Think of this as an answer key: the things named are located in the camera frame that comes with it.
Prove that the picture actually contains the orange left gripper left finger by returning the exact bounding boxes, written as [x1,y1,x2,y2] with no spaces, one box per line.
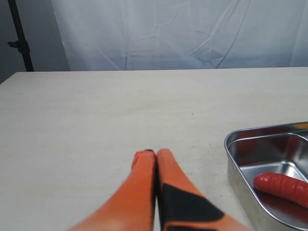
[70,150,156,231]

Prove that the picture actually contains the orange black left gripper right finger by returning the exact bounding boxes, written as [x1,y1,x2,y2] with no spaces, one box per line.
[157,149,250,231]

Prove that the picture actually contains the black stand pole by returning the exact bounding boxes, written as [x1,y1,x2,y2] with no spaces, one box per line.
[8,0,34,72]

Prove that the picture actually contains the grey fabric backdrop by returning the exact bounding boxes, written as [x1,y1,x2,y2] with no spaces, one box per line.
[52,0,308,71]

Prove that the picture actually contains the red toy sausage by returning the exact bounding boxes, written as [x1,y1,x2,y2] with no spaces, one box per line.
[254,172,308,208]

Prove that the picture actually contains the stainless steel lunch box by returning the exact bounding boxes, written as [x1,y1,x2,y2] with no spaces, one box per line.
[224,122,308,231]

